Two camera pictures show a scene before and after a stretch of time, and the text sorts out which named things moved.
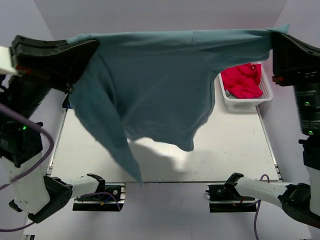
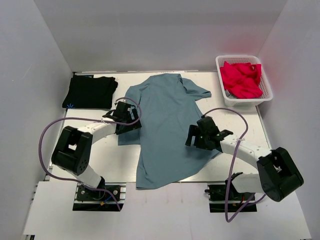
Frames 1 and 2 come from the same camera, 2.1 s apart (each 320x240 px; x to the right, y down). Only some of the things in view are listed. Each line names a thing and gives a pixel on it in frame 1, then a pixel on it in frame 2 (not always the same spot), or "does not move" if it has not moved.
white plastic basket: x=248 y=102 does not move
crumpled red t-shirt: x=243 y=81 does not move
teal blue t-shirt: x=158 y=85 → x=168 y=106
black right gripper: x=294 y=60 → x=195 y=130
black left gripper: x=58 y=69 → x=131 y=127
